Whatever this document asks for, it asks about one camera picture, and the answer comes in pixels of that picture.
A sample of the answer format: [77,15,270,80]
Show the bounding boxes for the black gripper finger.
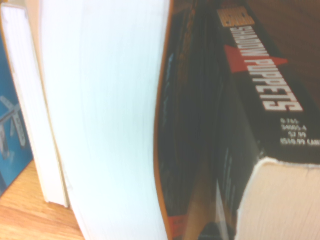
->
[198,220,227,240]

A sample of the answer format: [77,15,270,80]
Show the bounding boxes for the thin white pages paperback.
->
[0,4,71,209]

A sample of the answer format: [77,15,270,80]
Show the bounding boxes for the blue cover book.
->
[0,31,36,196]

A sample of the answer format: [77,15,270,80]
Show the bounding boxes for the Shadow Puppets paperback book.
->
[199,0,320,240]

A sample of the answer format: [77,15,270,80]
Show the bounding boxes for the thick paperback with orange-edged cover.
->
[38,0,208,240]

